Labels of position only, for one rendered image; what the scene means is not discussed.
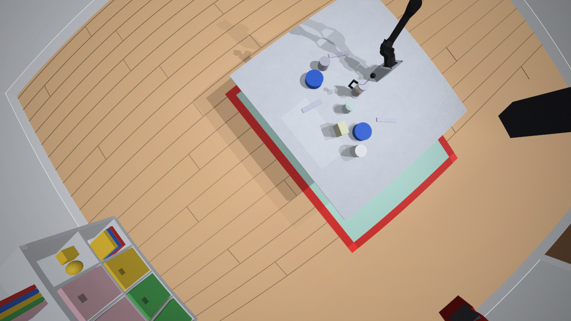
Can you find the blue short cylinder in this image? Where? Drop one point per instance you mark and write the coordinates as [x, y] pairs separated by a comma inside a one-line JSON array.
[[314, 79], [362, 131]]

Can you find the french press coffee maker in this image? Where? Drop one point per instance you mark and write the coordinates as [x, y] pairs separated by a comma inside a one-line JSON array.
[[360, 87]]

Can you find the pale lavender flat bar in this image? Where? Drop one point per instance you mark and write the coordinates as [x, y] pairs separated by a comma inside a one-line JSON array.
[[307, 108], [338, 54], [381, 119]]

